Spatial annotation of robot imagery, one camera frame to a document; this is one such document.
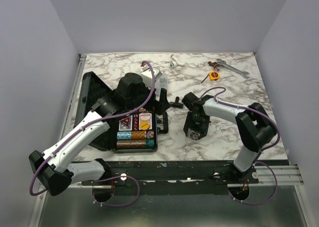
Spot black T-shaped pipe fitting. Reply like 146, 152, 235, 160
170, 97, 183, 109

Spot blue playing card deck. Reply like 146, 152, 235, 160
118, 113, 133, 131

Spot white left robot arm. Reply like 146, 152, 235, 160
28, 73, 170, 196

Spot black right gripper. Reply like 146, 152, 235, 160
183, 112, 210, 139

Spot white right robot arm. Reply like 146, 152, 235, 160
182, 93, 279, 183

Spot clear plastic organizer box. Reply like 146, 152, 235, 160
155, 73, 168, 96

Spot red playing card deck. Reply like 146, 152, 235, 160
139, 113, 152, 130

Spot yellow dealer button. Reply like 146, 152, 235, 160
140, 121, 151, 130

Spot silver open-end wrench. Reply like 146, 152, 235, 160
216, 59, 250, 79

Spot brown handled tool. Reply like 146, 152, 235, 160
208, 61, 220, 72

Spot yellow tape measure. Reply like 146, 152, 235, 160
208, 71, 220, 81

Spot white single poker chip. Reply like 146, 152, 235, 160
147, 130, 154, 139

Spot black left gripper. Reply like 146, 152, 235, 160
127, 80, 170, 115

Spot lower poker chip rows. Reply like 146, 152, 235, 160
116, 131, 156, 149

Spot white poker chip pair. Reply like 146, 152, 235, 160
190, 132, 199, 140

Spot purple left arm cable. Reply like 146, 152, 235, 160
29, 60, 157, 208

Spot red dice column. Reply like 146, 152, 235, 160
133, 114, 139, 131

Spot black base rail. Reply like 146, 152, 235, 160
82, 161, 259, 196

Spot black poker set case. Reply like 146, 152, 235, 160
75, 72, 170, 153

